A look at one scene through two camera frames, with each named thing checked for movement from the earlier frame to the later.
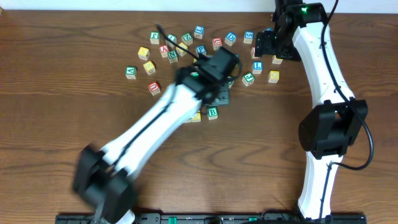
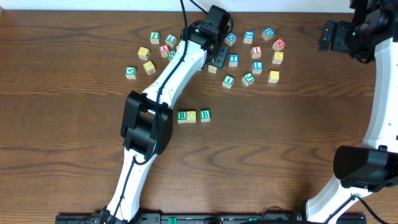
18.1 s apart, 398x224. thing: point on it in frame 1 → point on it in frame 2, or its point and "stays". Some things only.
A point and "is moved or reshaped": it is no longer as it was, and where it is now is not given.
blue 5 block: (249, 37) stays
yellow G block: (273, 76) stays
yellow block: (277, 61) → (212, 69)
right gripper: (264, 45) → (344, 30)
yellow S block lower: (149, 67) stays
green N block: (172, 56) stays
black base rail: (216, 218) stays
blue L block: (257, 67) stays
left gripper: (220, 98) → (220, 57)
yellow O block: (197, 118) is moved or reshaped
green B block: (212, 112) → (205, 115)
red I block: (253, 51) stays
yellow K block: (143, 53) stays
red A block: (164, 50) stays
